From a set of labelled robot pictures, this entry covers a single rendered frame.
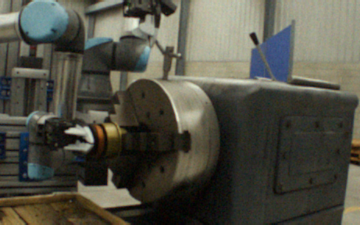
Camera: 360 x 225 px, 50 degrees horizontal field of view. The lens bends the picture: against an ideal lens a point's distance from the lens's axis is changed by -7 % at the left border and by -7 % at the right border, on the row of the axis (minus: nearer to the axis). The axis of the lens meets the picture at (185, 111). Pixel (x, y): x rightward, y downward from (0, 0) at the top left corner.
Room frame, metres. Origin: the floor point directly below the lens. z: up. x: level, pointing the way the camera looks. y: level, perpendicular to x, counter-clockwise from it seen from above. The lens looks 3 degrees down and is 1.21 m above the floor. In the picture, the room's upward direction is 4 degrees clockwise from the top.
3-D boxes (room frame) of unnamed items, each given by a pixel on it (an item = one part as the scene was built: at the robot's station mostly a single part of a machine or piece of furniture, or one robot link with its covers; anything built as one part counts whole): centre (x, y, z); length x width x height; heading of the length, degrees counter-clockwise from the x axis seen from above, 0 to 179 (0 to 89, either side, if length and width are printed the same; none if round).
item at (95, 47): (1.56, 0.35, 1.33); 0.13 x 0.12 x 0.14; 98
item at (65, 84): (1.24, 0.38, 1.19); 0.12 x 0.11 x 0.49; 80
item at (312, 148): (1.32, -0.23, 1.06); 0.59 x 0.48 x 0.39; 130
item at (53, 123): (0.98, 0.31, 1.08); 0.12 x 0.09 x 0.08; 38
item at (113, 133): (0.95, 0.18, 1.08); 0.09 x 0.09 x 0.09; 40
